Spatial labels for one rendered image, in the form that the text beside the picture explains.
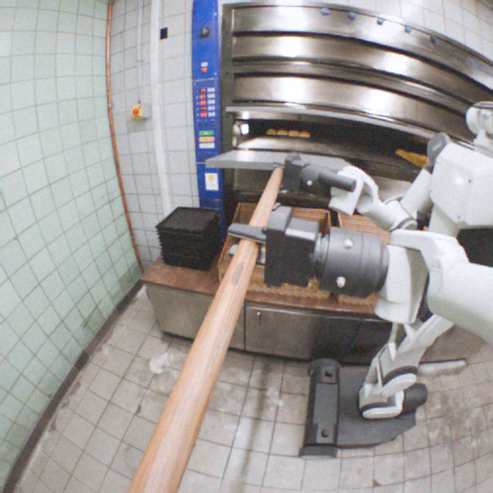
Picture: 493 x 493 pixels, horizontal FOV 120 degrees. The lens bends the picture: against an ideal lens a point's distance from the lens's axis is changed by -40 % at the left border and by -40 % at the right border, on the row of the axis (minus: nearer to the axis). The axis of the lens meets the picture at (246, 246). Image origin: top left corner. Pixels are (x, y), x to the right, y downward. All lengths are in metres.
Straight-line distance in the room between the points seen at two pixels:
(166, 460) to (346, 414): 1.24
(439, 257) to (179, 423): 0.27
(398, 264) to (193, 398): 0.27
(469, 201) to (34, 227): 1.66
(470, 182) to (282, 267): 0.41
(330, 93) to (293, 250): 1.14
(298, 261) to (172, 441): 0.25
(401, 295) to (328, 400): 1.07
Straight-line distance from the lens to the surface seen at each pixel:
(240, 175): 1.43
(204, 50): 1.46
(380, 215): 0.72
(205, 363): 0.19
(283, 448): 1.42
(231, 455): 1.41
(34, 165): 1.44
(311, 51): 1.38
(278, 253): 0.30
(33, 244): 1.45
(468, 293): 0.25
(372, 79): 1.42
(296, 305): 1.14
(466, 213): 0.53
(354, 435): 1.35
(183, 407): 0.18
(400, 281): 0.32
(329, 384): 1.38
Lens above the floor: 1.40
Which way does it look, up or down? 33 degrees down
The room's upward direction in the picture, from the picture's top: straight up
